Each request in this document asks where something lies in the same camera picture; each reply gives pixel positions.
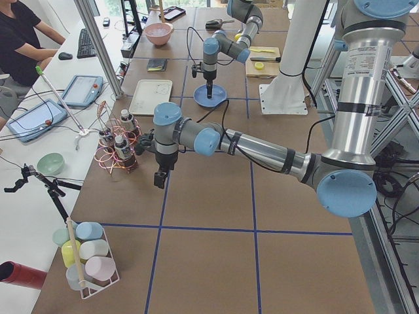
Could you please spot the black computer mouse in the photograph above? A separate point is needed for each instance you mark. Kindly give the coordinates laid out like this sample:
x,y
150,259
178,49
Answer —
x,y
65,56

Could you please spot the black camera tripod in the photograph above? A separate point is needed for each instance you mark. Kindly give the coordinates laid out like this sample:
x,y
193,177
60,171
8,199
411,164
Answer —
x,y
53,187

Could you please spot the red cylinder flask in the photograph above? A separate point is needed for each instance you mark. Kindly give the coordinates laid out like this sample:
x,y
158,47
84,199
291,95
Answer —
x,y
22,275

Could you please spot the blue teach pendant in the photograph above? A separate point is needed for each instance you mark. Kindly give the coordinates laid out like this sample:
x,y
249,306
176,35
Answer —
x,y
36,121

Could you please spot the seated person black shirt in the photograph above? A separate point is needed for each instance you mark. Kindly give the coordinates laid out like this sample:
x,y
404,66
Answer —
x,y
21,51

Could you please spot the yellow plastic knife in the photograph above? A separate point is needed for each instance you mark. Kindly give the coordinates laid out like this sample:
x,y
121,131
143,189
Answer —
x,y
263,50

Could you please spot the dark drink bottle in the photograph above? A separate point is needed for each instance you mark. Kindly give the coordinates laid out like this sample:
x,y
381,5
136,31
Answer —
x,y
129,124
124,153
107,139

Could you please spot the pale green cup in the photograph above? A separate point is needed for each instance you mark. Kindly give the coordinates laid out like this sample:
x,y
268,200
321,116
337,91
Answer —
x,y
61,236

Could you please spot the lemon half slice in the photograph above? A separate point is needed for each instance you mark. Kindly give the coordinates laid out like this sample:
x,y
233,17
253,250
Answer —
x,y
258,65

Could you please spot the white cup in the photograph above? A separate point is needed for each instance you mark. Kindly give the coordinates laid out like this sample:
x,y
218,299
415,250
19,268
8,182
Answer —
x,y
97,247

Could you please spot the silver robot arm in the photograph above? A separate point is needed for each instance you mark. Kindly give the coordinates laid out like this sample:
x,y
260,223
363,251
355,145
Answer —
x,y
275,130
252,17

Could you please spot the cream bear tray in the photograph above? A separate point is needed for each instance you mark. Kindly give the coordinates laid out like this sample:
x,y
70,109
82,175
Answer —
x,y
148,94

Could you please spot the white wire cup rack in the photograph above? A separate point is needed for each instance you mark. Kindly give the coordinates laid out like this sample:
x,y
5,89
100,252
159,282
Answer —
x,y
76,276

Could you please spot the light blue cup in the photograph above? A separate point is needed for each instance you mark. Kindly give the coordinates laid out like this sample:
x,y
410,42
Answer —
x,y
87,231

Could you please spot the yellow cup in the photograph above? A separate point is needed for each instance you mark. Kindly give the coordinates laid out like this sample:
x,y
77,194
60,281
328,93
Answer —
x,y
67,254

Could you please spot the steel muddler rod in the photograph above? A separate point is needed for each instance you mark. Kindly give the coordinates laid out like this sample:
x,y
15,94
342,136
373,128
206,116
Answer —
x,y
267,59

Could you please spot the steel ice scoop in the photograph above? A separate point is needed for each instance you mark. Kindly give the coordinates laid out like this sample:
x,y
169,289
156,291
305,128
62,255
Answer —
x,y
216,24

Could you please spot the yellow lemon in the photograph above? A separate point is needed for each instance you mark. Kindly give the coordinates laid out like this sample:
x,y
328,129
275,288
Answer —
x,y
238,36

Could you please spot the wooden cutting board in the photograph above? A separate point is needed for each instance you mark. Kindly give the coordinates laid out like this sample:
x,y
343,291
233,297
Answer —
x,y
270,69

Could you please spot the grey folded cloth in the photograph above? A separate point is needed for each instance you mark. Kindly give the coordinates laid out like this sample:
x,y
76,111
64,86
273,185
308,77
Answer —
x,y
157,65

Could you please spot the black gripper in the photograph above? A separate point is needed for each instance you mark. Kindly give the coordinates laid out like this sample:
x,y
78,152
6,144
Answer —
x,y
164,161
209,77

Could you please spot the black keyboard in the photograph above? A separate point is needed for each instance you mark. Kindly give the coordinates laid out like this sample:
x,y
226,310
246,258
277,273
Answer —
x,y
85,46

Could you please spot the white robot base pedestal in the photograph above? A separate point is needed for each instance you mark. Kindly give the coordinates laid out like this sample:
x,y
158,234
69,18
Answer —
x,y
285,94

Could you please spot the pink bowl of ice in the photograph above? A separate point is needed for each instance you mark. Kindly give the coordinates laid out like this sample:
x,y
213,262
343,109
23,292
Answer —
x,y
159,33

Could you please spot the pale green bowl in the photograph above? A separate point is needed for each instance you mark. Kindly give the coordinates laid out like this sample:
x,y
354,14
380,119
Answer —
x,y
51,164

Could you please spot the copper wire bottle rack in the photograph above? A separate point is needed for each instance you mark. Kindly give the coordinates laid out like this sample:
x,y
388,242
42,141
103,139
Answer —
x,y
106,160

